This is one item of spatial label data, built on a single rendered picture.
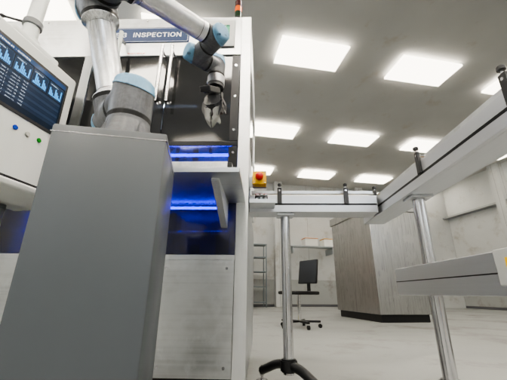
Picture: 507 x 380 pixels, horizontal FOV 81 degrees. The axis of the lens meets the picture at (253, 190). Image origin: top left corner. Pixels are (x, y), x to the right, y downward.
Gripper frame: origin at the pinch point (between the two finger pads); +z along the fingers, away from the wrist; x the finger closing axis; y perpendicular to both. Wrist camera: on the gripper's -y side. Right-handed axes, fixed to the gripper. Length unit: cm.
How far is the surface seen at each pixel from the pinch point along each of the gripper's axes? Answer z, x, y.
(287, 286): 62, -21, 58
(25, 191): 30, 64, -18
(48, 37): -88, 121, 13
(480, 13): -344, -295, 319
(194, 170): 21.6, 4.2, -3.3
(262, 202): 22.2, -12.1, 41.3
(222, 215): 31.7, 3.2, 26.0
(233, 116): -28.1, 3.6, 38.4
